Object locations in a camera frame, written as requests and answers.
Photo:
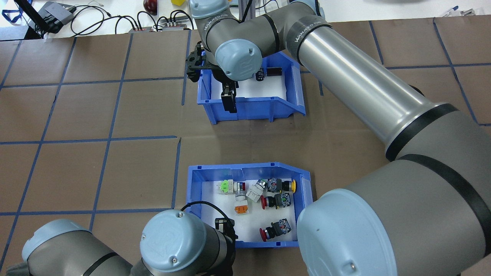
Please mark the blue plastic storage bin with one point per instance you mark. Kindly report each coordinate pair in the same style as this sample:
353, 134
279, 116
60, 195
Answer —
249, 109
193, 191

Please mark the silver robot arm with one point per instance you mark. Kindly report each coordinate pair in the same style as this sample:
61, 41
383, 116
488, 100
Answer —
172, 241
364, 88

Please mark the orange block push button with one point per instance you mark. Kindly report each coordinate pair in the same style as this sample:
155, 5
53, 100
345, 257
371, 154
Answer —
241, 209

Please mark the red mushroom push button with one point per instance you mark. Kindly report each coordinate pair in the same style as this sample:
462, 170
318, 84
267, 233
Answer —
275, 202
277, 229

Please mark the white block push button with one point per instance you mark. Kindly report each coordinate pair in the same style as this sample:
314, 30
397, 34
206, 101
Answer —
254, 193

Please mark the green block push button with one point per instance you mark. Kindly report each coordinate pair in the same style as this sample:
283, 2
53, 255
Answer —
227, 187

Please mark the yellow mushroom push button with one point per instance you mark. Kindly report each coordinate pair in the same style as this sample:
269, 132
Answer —
277, 185

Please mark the small parts in right bin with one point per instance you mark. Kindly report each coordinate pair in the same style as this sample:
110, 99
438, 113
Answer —
249, 226

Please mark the white foam liner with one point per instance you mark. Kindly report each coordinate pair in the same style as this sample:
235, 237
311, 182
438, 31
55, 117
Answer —
261, 90

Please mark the black cylindrical component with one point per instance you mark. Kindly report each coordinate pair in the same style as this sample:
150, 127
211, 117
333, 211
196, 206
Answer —
261, 74

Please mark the black rectangular component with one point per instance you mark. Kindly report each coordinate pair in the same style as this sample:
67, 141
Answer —
274, 71

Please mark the yellow cube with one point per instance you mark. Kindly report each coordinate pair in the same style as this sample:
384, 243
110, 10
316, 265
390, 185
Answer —
177, 2

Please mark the red orange round object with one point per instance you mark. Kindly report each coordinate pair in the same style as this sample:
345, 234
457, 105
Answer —
150, 5

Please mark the white desk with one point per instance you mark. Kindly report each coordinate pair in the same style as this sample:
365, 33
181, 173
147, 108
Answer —
364, 11

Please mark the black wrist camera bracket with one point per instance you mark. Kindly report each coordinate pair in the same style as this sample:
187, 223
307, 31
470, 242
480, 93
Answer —
222, 224
195, 63

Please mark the aluminium extrusion post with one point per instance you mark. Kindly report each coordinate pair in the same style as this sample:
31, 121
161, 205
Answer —
245, 9

